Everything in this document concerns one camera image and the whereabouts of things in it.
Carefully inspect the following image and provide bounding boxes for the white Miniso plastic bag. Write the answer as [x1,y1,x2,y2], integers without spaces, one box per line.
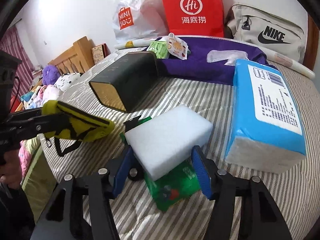
[112,0,169,44]

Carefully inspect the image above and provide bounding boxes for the rolled white patterned sheet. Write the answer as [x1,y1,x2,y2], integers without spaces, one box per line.
[114,35,315,80]

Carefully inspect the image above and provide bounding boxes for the yellow umbrella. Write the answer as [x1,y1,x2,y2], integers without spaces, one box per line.
[41,100,115,157]

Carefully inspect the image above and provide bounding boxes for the striped mattress cover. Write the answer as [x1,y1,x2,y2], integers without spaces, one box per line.
[33,51,319,239]

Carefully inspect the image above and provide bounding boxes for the brown patterned card box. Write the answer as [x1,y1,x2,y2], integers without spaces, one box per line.
[91,43,107,64]

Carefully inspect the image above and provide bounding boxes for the green wet wipes pack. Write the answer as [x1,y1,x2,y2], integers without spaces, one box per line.
[146,41,169,59]

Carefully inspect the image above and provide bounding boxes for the translucent mesh bag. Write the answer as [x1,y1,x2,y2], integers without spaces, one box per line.
[207,50,248,66]

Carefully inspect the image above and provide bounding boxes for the blue tissue pack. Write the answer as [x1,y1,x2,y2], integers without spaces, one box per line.
[225,59,306,174]

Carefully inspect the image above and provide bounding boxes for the person's left hand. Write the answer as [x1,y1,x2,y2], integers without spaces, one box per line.
[1,150,22,190]

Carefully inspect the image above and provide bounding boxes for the green snack packet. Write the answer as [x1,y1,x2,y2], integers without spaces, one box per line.
[120,116,200,211]

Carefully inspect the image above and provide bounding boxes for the white spotted plush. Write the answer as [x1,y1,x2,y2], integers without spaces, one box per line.
[54,73,81,92]

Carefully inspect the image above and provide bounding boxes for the red paper shopping bag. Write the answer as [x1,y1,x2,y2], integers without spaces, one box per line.
[162,0,224,37]

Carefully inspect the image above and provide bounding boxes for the fruit print pouch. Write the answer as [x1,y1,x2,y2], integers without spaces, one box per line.
[163,33,189,60]

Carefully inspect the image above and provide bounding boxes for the purple plush toy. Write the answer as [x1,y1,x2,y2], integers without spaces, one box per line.
[42,65,61,86]

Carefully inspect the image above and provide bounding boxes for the dark green rectangular box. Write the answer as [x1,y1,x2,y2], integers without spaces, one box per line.
[89,51,158,113]

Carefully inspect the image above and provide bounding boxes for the white foam sponge block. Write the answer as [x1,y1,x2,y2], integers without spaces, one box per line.
[125,105,213,181]

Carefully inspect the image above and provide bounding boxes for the beige Nike bag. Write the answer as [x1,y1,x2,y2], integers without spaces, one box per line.
[227,4,306,63]

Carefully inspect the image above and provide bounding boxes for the purple cloth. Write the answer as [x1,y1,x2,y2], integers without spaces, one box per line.
[157,36,272,85]

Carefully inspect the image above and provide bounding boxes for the brown wooden door frame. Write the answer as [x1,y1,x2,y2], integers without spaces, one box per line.
[303,15,319,70]

